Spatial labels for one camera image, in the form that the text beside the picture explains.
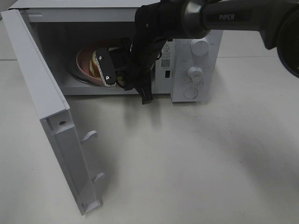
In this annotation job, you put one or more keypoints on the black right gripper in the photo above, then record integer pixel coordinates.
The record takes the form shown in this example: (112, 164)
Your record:
(137, 75)

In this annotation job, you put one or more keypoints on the white bread sandwich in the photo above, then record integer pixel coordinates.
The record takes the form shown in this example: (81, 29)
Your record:
(118, 61)

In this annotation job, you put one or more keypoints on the pink plate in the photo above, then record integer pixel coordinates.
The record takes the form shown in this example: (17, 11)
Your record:
(85, 54)

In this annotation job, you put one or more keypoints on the round white door button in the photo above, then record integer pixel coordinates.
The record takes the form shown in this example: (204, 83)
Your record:
(191, 93)

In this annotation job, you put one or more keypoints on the white microwave door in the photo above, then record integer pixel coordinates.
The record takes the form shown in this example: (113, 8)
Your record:
(53, 112)

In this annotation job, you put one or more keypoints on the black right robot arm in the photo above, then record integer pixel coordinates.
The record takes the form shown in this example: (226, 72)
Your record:
(210, 18)

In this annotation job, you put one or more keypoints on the glass microwave turntable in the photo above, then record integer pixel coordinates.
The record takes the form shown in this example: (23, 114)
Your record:
(75, 75)

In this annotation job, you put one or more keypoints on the white microwave oven body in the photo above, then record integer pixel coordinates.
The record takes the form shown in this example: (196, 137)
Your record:
(82, 47)

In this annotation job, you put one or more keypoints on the upper white power knob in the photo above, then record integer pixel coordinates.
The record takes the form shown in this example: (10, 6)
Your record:
(200, 47)

